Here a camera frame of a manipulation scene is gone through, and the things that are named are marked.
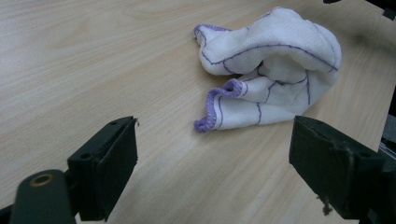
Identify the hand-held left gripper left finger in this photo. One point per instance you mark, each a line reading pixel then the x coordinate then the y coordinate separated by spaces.
pixel 102 168

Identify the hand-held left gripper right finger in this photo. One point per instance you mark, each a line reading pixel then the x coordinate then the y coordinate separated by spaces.
pixel 323 155

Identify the white cloth with purple stitching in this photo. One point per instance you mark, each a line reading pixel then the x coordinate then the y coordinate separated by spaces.
pixel 280 40

